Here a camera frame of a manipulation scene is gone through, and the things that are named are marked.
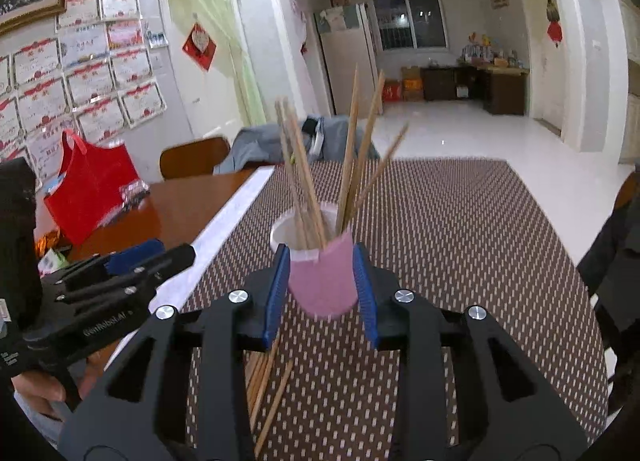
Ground red hanging door ornament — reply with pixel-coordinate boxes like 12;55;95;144
545;0;563;44

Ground group of wall certificates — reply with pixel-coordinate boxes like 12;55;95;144
0;0;168;182

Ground brown dotted tablecloth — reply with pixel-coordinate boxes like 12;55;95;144
175;158;616;461

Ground dark wooden desk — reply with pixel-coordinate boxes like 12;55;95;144
421;63;530;116

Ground bunch of wooden chopsticks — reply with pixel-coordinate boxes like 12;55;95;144
247;63;411;457

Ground red diamond wall decoration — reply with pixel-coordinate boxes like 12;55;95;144
181;23;219;72

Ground pink cup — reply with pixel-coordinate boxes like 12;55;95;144
270;201;358;318

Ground red felt bag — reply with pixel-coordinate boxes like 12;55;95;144
44;130;142;247

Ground white bag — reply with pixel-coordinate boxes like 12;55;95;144
317;6;346;32

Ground orange cardboard box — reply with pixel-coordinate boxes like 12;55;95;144
401;66;423;102

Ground white cloth strip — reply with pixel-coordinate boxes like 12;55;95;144
100;166;276;372

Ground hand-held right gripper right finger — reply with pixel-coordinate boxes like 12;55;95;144
352;242;591;461

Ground light green curtain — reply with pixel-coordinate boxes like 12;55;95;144
160;0;268;126

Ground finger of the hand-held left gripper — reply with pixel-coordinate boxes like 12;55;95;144
57;239;166;292
54;243;197;306

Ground brown wooden chair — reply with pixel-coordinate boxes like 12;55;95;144
160;137;231;180
612;173;640;214

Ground white door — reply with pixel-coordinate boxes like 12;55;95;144
520;0;566;136

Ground dark jacket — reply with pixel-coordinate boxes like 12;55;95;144
575;201;640;382

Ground white refrigerator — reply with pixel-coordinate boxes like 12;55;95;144
314;3;379;116

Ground window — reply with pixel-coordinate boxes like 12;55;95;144
372;0;448;52

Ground grey jacket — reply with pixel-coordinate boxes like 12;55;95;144
215;115;381;174

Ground clutter of desk items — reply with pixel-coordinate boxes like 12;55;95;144
460;31;523;69

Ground person's left hand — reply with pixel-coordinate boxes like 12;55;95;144
12;351;108;424

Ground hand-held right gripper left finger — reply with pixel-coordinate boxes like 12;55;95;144
59;243;292;461

